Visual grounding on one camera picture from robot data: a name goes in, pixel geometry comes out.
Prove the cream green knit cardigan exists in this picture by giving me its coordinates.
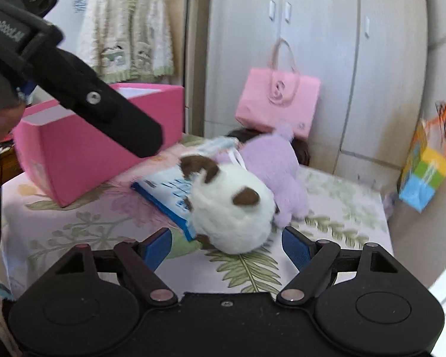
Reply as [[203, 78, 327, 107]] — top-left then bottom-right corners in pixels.
[[75, 0, 175, 82]]

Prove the white brown plush toy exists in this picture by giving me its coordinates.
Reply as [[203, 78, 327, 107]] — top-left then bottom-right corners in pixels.
[[179, 155, 281, 255]]

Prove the pink storage box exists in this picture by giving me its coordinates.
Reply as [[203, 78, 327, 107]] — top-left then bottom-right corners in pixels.
[[13, 84, 185, 208]]

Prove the light wooden wardrobe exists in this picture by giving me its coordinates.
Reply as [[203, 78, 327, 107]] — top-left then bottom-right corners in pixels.
[[204, 0, 432, 194]]

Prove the purple plush toy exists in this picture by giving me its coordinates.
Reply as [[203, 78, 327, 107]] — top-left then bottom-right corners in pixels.
[[230, 123, 309, 229]]

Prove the pink tote bag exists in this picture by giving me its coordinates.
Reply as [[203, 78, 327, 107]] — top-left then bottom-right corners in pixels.
[[235, 38, 321, 139]]

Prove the light blue face mask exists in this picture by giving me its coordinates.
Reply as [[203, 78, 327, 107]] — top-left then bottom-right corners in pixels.
[[199, 136, 248, 168]]

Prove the colourful paper gift bag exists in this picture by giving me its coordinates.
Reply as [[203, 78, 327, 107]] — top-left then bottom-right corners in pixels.
[[398, 119, 446, 213]]

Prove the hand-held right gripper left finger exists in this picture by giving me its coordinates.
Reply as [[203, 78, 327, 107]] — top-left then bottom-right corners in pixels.
[[56, 228, 179, 307]]

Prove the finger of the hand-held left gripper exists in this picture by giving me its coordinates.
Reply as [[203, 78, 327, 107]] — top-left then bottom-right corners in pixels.
[[22, 43, 164, 159]]

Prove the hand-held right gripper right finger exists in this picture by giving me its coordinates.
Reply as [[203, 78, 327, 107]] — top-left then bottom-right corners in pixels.
[[276, 226, 398, 307]]

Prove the floral bed sheet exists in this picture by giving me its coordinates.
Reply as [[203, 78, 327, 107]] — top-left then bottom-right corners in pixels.
[[0, 134, 395, 298]]

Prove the blue white printed packet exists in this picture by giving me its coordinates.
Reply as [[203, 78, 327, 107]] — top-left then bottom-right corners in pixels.
[[131, 167, 209, 242]]

